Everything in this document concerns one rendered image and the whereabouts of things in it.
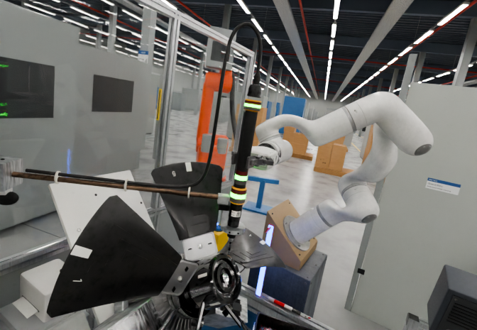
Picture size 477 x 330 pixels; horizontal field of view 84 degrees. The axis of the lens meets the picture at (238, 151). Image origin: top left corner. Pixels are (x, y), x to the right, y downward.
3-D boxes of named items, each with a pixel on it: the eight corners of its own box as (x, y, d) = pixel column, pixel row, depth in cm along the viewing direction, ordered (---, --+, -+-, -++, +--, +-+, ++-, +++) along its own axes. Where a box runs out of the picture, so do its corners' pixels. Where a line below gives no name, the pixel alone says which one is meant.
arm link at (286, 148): (273, 134, 88) (285, 160, 86) (287, 133, 99) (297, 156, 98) (253, 145, 92) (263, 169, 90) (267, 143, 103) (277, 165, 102)
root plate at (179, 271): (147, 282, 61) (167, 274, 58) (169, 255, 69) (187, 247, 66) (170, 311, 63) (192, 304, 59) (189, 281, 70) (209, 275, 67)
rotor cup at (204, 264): (162, 289, 66) (198, 277, 59) (190, 249, 78) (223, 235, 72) (196, 332, 67) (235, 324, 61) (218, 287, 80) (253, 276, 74)
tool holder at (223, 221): (213, 233, 72) (218, 199, 70) (213, 221, 79) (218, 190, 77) (245, 236, 73) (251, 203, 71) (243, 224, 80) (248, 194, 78)
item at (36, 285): (7, 306, 91) (6, 277, 89) (57, 281, 105) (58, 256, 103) (32, 332, 83) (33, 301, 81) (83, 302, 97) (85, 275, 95)
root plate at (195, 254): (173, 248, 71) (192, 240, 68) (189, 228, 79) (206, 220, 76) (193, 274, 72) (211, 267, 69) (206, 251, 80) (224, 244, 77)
